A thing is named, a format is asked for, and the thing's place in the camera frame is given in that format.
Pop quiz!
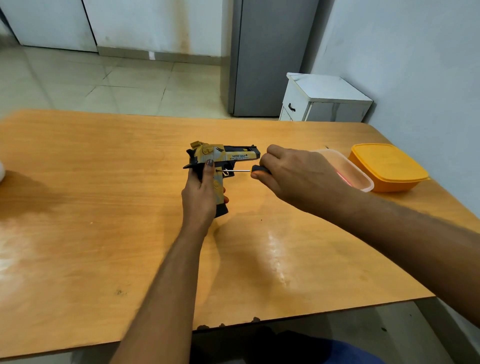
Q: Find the clear plastic container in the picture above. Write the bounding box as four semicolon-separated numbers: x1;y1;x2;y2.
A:
313;148;375;193

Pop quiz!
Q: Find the yellow and black toy pistol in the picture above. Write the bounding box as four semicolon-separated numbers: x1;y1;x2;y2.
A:
183;141;262;219

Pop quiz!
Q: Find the person's right hand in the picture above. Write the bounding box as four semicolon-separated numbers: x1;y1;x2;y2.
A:
250;144;358;223

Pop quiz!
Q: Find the small black-handled screwdriver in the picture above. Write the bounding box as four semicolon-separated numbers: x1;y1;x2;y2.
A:
216;165;272;177

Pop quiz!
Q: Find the person's left hand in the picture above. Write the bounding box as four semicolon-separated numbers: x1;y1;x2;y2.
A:
181;159;230;235

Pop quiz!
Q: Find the white bedside cabinet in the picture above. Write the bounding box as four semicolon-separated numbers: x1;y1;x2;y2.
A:
278;72;374;123

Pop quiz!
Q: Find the person's right forearm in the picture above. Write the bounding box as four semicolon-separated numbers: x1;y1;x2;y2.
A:
333;187;480;328

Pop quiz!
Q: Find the person's blue clothing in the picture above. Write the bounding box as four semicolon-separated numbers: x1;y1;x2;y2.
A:
323;338;387;364

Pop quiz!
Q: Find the orange lidded plastic container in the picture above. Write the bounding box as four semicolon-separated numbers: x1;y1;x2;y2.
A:
347;143;430;194

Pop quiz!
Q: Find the white door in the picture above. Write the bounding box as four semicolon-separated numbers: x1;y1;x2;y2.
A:
0;0;98;53

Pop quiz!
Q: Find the person's left forearm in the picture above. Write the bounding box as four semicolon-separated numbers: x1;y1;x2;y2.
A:
110;224;211;364

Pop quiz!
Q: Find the grey refrigerator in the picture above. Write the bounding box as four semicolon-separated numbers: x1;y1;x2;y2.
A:
220;0;320;118

